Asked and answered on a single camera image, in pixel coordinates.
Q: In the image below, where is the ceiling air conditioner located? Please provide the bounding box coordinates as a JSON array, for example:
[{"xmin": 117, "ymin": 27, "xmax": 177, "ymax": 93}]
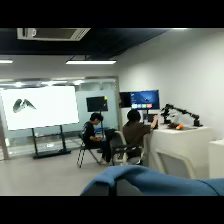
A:
[{"xmin": 16, "ymin": 27, "xmax": 92, "ymax": 42}]

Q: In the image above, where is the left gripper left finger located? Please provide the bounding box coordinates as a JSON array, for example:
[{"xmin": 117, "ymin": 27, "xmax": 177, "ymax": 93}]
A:
[{"xmin": 83, "ymin": 181, "xmax": 111, "ymax": 197}]

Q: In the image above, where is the white display screen on stand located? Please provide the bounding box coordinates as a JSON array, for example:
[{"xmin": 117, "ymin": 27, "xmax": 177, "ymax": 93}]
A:
[{"xmin": 0, "ymin": 85, "xmax": 81, "ymax": 160}]

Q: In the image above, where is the blue garment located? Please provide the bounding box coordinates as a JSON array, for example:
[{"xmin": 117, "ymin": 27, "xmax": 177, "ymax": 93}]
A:
[{"xmin": 79, "ymin": 164, "xmax": 224, "ymax": 197}]

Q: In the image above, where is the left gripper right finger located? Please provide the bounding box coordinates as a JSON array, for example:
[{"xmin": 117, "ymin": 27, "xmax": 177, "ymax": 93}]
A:
[{"xmin": 116, "ymin": 179, "xmax": 145, "ymax": 197}]

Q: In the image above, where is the wide monitor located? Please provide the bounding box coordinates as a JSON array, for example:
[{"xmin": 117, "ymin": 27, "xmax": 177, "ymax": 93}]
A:
[{"xmin": 118, "ymin": 89, "xmax": 161, "ymax": 111}]

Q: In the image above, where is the black folding chair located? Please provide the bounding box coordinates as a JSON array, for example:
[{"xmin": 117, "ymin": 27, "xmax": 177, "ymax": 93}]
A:
[{"xmin": 76, "ymin": 132, "xmax": 101, "ymax": 169}]

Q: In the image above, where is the white desk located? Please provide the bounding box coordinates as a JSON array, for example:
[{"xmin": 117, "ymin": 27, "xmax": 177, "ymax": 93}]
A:
[{"xmin": 145, "ymin": 124, "xmax": 215, "ymax": 180}]

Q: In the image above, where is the black and white chair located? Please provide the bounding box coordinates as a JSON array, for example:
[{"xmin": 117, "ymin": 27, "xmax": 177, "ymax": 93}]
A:
[{"xmin": 109, "ymin": 130, "xmax": 146, "ymax": 167}]

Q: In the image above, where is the small black monitor on stand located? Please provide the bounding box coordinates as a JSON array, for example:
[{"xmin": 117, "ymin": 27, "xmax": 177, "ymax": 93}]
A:
[{"xmin": 85, "ymin": 95, "xmax": 110, "ymax": 135}]

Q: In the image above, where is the white cabinet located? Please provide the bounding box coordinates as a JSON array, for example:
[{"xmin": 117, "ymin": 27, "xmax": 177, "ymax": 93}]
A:
[{"xmin": 208, "ymin": 138, "xmax": 224, "ymax": 180}]

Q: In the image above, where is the person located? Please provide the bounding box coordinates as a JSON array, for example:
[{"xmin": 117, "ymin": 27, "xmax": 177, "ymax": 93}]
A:
[
  {"xmin": 121, "ymin": 108, "xmax": 160, "ymax": 162},
  {"xmin": 81, "ymin": 112, "xmax": 113, "ymax": 165}
]

